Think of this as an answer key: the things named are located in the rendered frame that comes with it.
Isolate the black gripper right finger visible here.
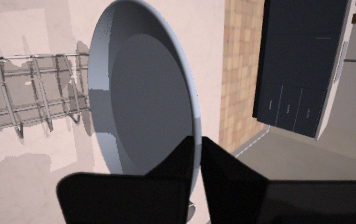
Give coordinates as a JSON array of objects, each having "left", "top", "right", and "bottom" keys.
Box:
[{"left": 200, "top": 136, "right": 356, "bottom": 224}]

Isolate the grey round plate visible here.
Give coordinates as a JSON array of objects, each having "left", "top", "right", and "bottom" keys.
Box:
[{"left": 88, "top": 0, "right": 202, "bottom": 197}]

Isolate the silver wire dish rack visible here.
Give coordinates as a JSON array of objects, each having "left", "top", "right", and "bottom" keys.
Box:
[{"left": 0, "top": 53, "right": 91, "bottom": 139}]

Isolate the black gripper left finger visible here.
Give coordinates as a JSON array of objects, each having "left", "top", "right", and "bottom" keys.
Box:
[{"left": 56, "top": 136, "right": 195, "bottom": 224}]

